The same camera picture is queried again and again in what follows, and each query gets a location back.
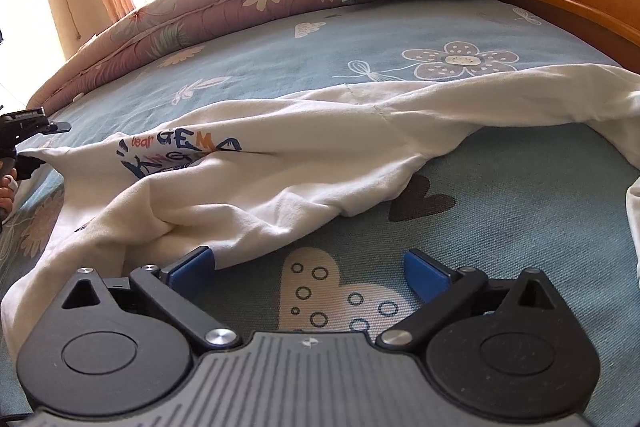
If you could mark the white printed t-shirt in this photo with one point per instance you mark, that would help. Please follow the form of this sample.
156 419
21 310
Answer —
300 147

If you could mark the person's left hand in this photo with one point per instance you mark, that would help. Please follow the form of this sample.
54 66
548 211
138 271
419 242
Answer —
6 197

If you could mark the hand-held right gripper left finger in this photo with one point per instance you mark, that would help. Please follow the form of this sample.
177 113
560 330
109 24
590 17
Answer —
192 268

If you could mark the folded floral quilt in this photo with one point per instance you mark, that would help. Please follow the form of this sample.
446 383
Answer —
200 22

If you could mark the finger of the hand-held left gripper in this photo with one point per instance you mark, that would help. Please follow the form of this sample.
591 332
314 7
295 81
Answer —
27 164
35 121

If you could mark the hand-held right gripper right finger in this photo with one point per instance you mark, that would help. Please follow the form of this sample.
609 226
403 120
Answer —
422 274

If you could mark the blue floral bed sheet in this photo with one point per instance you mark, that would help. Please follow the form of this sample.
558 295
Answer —
350 42

